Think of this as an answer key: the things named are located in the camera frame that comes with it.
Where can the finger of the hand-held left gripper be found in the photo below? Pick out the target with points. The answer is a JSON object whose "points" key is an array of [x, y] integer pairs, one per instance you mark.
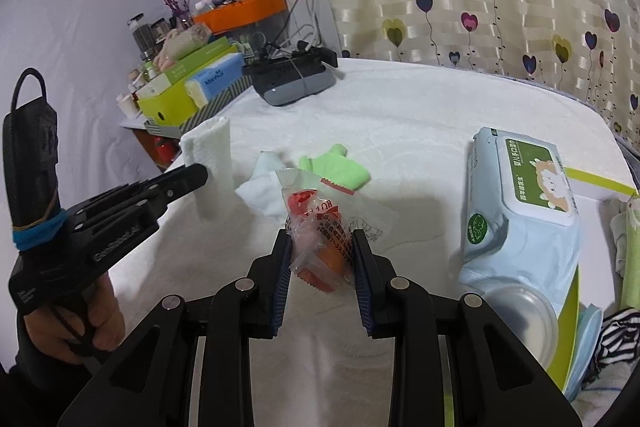
{"points": [[170, 187]]}

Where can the white table cover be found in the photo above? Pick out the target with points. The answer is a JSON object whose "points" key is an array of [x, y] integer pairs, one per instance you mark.
{"points": [[400, 132]]}

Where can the pale blue wet wipes packet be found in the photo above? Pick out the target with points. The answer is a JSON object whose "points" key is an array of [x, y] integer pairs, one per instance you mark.
{"points": [[520, 227]]}

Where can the beige cloth bundle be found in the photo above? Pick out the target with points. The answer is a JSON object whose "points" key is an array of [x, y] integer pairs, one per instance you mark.
{"points": [[182, 47]]}

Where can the person's left hand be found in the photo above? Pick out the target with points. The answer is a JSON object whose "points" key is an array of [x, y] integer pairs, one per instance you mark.
{"points": [[107, 312]]}

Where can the black white striped sock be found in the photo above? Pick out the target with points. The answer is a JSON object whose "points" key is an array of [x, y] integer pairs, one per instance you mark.
{"points": [[617, 332]]}

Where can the grey black electronic device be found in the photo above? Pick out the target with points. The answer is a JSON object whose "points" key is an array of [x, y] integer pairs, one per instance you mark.
{"points": [[292, 79]]}

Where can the yellow green carton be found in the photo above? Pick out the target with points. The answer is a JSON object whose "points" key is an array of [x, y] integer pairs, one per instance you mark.
{"points": [[167, 107]]}

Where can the lime green cardboard box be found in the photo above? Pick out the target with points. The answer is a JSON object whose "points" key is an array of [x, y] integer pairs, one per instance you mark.
{"points": [[567, 337]]}

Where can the orange item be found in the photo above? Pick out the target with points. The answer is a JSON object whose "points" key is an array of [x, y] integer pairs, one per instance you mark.
{"points": [[320, 227]]}

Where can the light green sock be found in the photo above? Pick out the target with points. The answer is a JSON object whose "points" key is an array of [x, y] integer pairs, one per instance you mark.
{"points": [[345, 169]]}

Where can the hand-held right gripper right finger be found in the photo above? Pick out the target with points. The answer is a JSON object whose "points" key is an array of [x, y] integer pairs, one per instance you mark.
{"points": [[362, 287]]}

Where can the pale white sock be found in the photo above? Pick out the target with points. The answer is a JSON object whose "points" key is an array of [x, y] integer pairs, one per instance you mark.
{"points": [[260, 187]]}

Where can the glass jar with dark lid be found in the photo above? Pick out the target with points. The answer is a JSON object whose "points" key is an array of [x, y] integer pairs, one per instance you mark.
{"points": [[140, 37]]}

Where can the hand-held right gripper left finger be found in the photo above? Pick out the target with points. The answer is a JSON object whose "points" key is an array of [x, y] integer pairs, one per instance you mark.
{"points": [[282, 282]]}

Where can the striped storage box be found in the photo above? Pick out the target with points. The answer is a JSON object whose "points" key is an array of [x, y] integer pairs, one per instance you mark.
{"points": [[167, 130]]}

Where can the blue tissue packet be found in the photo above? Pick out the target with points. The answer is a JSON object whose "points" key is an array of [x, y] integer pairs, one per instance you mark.
{"points": [[215, 79]]}

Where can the sock bundle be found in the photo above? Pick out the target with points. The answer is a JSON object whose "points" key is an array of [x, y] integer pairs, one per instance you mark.
{"points": [[627, 237]]}

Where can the blue face mask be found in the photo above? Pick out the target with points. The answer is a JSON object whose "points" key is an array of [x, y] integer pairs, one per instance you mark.
{"points": [[585, 347]]}

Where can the dark jar with clear lid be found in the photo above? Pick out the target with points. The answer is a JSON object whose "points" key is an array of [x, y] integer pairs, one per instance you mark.
{"points": [[515, 322]]}

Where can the orange tray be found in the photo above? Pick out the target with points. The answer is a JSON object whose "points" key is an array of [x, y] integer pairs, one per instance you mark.
{"points": [[240, 14]]}

